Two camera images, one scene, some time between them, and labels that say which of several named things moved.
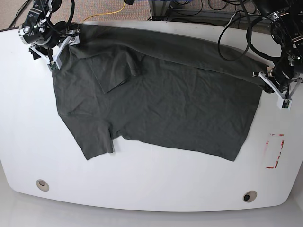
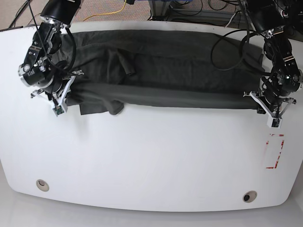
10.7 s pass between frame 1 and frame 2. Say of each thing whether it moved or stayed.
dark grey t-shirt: moved
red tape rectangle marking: stayed
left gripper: moved
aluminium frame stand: stayed
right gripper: moved
